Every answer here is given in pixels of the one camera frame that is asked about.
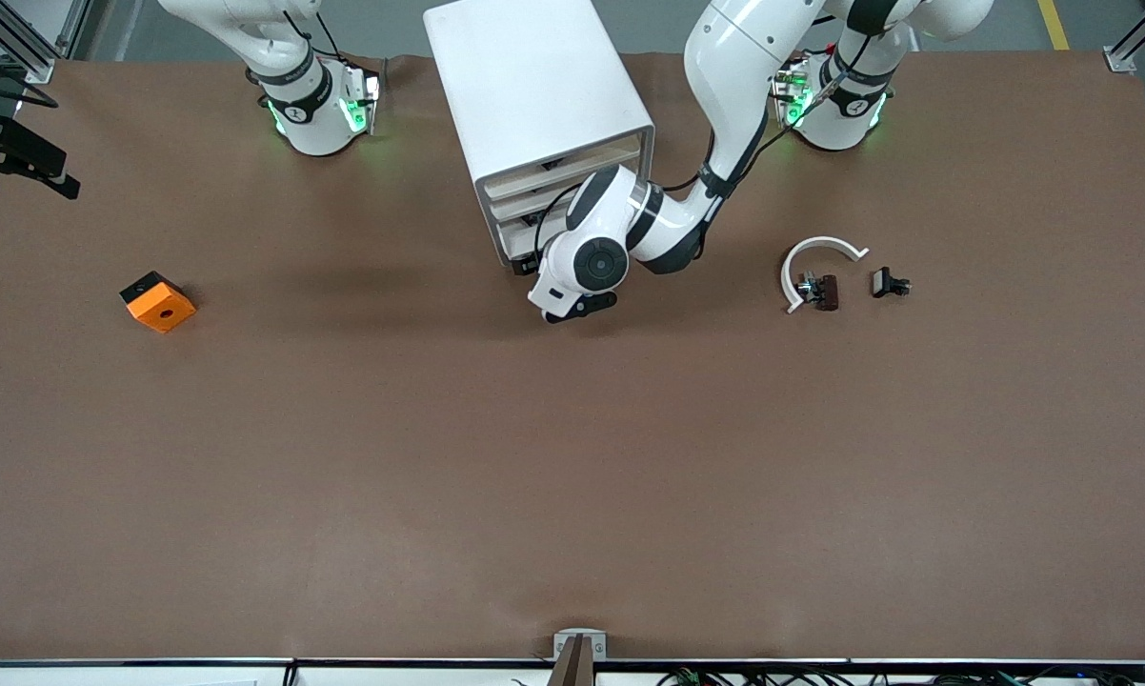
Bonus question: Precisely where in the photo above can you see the white curved plastic part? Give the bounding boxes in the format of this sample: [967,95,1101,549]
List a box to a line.
[780,235,870,315]

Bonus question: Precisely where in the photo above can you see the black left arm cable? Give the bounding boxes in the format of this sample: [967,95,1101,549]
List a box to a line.
[532,36,880,260]

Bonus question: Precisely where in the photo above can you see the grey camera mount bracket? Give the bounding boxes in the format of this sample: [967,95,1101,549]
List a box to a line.
[552,628,608,686]

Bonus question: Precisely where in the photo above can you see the aluminium frame profile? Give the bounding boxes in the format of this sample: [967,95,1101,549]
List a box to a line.
[1104,0,1145,74]
[0,0,93,87]

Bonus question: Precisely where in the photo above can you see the orange box with black base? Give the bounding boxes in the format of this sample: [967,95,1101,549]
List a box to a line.
[119,271,198,334]

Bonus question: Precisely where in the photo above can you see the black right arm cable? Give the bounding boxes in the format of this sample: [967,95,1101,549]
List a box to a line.
[0,38,61,111]

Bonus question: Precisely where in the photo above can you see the dark brown electrical component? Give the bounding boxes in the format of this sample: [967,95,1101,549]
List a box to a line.
[796,272,841,313]

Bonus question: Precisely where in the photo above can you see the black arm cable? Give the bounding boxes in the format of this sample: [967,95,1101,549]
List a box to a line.
[532,36,880,260]
[0,38,61,111]

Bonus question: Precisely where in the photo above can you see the black cable tangle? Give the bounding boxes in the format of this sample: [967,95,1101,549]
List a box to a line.
[656,667,1145,686]

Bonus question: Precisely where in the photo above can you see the brown table cover sheet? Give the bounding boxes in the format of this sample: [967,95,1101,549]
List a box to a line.
[0,48,1145,663]

